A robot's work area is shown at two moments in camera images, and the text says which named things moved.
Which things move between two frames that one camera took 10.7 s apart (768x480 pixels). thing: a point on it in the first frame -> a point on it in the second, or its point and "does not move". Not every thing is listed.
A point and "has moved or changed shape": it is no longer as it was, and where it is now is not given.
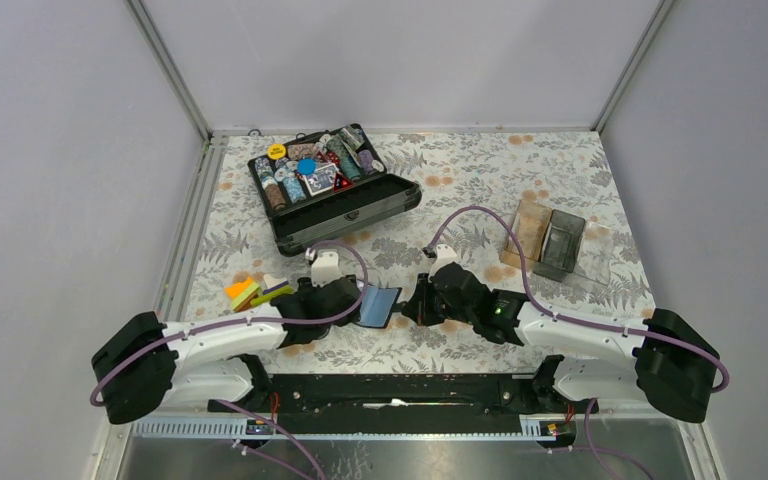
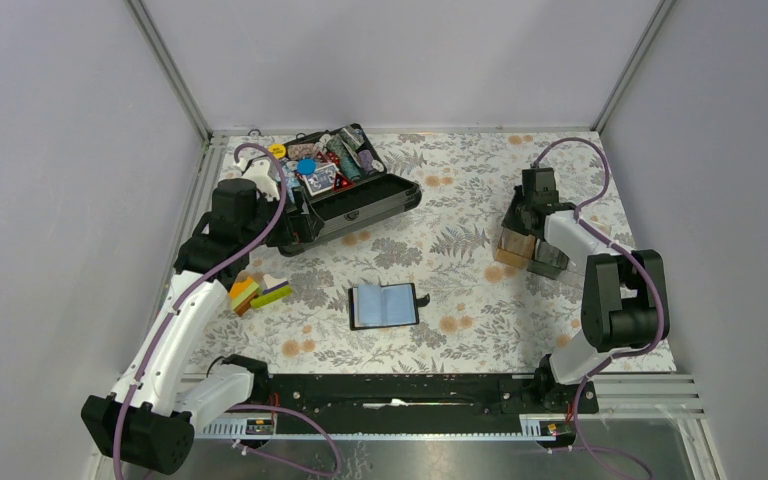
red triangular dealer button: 341,183 does not move
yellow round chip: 276,151 does not move
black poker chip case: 322,184 does not move
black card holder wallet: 377,306 has moved or changed shape
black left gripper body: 307,288 -> 294,228
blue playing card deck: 319,181 does not move
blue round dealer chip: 306,166 does not move
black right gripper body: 434,310 -> 514,216
